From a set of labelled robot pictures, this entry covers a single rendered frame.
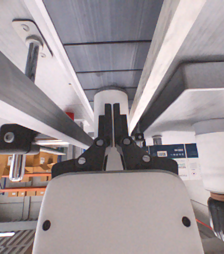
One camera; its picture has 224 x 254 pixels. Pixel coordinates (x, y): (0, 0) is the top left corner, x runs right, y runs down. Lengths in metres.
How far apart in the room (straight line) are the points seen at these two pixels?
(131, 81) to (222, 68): 0.16
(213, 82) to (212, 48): 0.05
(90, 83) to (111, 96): 0.03
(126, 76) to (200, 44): 0.11
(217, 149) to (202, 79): 0.23
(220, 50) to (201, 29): 0.06
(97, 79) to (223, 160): 0.36
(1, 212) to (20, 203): 0.95
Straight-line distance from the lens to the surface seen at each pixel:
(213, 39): 0.24
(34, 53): 0.20
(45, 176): 7.66
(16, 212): 9.28
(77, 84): 0.19
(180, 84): 0.25
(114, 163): 0.16
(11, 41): 0.23
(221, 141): 0.44
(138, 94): 0.16
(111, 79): 0.18
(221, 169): 0.43
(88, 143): 0.15
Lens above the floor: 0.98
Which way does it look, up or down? 14 degrees down
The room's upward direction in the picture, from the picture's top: 178 degrees clockwise
